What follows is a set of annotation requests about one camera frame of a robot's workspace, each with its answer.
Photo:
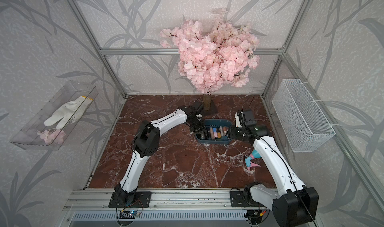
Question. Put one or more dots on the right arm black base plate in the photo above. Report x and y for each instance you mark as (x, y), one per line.
(240, 199)

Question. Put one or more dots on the teal plastic storage box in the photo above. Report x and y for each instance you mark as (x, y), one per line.
(215, 123)

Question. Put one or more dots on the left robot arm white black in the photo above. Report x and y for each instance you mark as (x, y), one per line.
(146, 143)

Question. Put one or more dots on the white wire mesh basket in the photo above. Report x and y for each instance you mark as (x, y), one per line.
(301, 118)

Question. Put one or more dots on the right circuit board with wires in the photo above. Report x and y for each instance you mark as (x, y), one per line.
(255, 217)

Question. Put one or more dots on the pink cherry blossom tree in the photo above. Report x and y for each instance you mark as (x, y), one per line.
(223, 56)

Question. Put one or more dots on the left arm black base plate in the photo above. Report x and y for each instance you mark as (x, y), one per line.
(137, 200)

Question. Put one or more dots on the gold black square lipstick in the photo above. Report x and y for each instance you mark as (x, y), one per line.
(218, 133)

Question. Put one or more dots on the white work glove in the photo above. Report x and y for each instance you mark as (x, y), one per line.
(69, 112)

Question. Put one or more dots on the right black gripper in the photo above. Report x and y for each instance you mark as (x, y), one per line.
(233, 136)

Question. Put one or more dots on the left green circuit board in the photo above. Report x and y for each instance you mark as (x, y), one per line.
(129, 214)

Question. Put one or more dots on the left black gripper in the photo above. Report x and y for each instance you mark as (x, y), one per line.
(203, 127)

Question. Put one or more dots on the aluminium front rail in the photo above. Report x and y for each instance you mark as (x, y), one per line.
(161, 199)

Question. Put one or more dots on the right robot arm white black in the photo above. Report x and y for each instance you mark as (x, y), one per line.
(292, 203)

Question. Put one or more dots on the pink flower sprig on shelf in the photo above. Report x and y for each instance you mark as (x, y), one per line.
(52, 136)

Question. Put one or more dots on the clear acrylic wall shelf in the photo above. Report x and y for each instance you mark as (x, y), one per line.
(51, 126)

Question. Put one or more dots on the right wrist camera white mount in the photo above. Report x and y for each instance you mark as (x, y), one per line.
(237, 120)

